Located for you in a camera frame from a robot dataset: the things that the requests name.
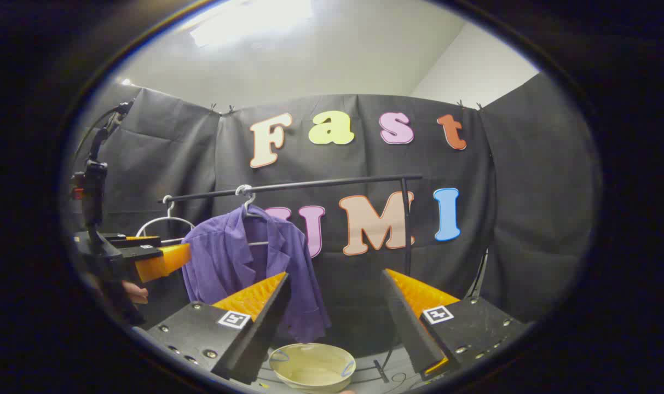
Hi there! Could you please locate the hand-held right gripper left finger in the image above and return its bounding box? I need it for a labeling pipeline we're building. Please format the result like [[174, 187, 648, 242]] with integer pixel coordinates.
[[146, 272, 291, 385]]

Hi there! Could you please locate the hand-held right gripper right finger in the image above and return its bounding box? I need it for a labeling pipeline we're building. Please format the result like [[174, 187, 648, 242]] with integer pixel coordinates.
[[383, 268, 529, 382]]

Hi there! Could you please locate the purple shirt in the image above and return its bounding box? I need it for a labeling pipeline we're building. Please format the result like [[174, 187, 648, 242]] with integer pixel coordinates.
[[181, 205, 332, 344]]

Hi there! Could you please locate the beige laundry hamper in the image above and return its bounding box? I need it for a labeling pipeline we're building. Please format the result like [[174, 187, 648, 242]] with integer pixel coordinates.
[[269, 343, 357, 393]]

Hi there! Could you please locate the white hanger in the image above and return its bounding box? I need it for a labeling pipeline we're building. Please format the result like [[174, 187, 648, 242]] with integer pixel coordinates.
[[136, 195, 197, 245], [235, 184, 271, 247]]

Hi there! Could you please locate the black clothes rack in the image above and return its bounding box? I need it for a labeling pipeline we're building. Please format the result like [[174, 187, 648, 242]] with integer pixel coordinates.
[[158, 174, 424, 277]]

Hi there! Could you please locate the black tripod stand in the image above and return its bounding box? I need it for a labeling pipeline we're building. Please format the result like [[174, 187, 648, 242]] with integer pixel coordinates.
[[466, 249, 489, 299]]

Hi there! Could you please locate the black backdrop cloth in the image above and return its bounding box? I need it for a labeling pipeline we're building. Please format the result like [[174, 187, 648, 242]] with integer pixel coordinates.
[[69, 74, 598, 356]]

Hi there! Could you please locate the black cable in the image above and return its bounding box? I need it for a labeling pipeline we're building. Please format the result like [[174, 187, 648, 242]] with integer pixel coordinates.
[[73, 100, 134, 165]]

